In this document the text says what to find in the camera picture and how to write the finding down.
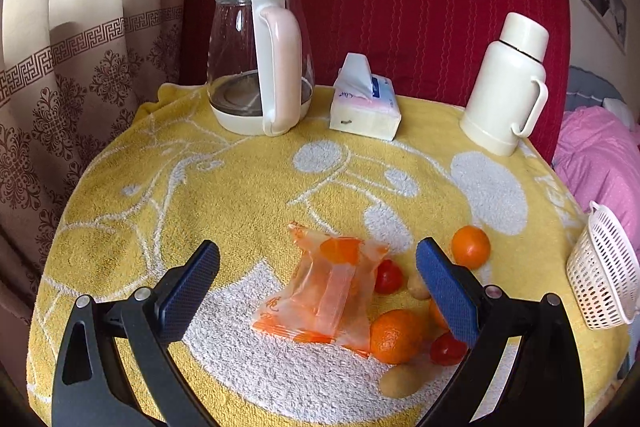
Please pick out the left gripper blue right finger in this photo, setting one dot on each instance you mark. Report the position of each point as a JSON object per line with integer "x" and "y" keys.
{"x": 484, "y": 324}

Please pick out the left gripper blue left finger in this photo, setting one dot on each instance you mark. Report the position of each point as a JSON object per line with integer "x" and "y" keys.
{"x": 162, "y": 318}

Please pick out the red tomato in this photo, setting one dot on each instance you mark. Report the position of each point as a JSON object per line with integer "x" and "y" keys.
{"x": 446, "y": 350}
{"x": 389, "y": 278}

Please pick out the lone orange mandarin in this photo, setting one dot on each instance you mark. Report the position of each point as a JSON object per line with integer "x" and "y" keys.
{"x": 470, "y": 247}

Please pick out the brown kiwi fruit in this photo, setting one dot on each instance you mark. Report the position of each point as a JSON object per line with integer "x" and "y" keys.
{"x": 401, "y": 381}
{"x": 417, "y": 287}

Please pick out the pile mandarin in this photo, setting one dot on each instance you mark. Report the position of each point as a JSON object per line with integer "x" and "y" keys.
{"x": 399, "y": 335}
{"x": 436, "y": 316}

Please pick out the orange plastic snack bag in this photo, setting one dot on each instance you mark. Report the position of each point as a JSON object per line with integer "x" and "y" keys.
{"x": 330, "y": 291}

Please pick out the white plastic basket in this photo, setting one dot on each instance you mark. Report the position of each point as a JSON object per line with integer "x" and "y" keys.
{"x": 603, "y": 271}

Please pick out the yellow white towel tablecloth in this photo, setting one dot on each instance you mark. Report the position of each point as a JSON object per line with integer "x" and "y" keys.
{"x": 176, "y": 178}

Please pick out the pink duvet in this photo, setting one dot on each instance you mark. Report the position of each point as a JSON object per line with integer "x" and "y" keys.
{"x": 597, "y": 158}

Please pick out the cream thermos flask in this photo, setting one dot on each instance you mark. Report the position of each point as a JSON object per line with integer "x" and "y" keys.
{"x": 510, "y": 90}

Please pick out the tissue pack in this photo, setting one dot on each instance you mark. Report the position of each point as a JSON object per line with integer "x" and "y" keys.
{"x": 363, "y": 103}

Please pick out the white pillow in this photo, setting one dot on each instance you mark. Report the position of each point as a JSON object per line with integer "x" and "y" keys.
{"x": 621, "y": 110}

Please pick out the grey bed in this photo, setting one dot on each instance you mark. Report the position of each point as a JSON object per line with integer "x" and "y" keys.
{"x": 585, "y": 89}

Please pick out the beige patterned curtain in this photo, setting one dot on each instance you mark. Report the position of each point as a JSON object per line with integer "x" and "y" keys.
{"x": 73, "y": 73}

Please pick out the glass kettle pink handle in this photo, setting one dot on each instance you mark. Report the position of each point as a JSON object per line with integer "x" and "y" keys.
{"x": 260, "y": 76}

